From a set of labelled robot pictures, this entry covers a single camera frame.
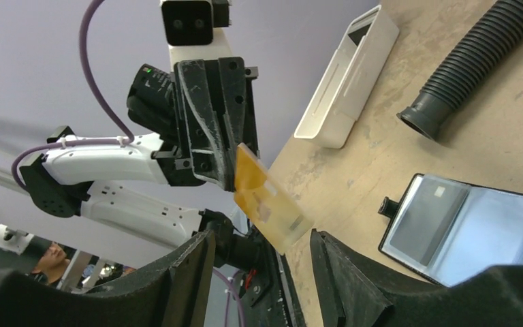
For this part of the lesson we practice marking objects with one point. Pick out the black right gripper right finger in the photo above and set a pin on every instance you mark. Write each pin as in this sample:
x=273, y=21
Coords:
x=354, y=290

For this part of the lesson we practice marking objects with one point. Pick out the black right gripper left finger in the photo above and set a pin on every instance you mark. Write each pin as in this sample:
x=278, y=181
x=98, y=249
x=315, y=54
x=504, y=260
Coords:
x=171, y=291

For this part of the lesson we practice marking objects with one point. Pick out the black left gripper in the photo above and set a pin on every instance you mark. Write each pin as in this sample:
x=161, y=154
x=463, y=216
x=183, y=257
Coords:
x=215, y=113

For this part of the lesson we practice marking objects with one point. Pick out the gold credit card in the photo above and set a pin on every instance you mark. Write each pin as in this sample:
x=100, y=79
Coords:
x=267, y=205

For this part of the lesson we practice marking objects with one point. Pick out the black credit card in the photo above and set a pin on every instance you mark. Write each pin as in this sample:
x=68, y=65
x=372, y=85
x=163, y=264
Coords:
x=424, y=218

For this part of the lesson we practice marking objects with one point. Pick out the black card holder wallet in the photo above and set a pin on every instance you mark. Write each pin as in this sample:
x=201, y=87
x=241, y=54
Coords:
x=487, y=232

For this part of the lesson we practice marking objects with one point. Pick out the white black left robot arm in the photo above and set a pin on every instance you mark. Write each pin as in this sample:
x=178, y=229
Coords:
x=85, y=177

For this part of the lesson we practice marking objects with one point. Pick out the white plastic tray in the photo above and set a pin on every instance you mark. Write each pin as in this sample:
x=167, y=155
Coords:
x=348, y=80

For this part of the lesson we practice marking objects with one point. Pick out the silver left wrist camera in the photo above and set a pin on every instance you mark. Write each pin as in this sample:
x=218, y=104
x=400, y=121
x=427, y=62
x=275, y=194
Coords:
x=194, y=23

